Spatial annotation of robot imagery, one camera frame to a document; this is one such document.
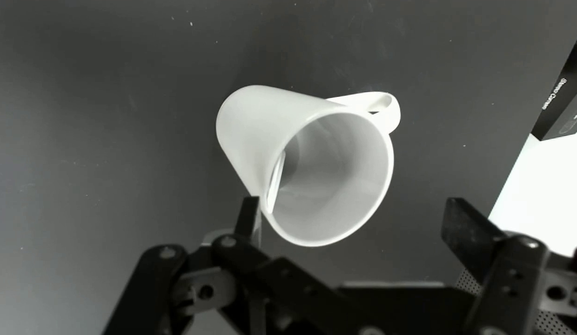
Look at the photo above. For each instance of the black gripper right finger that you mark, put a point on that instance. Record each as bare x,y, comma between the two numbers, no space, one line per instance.
471,238

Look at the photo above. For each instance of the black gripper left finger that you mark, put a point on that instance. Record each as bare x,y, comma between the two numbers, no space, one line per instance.
248,225

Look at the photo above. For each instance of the white ceramic mug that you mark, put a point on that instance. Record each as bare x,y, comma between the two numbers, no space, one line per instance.
320,169

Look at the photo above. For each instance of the small black box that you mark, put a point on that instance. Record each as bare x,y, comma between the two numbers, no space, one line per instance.
559,113

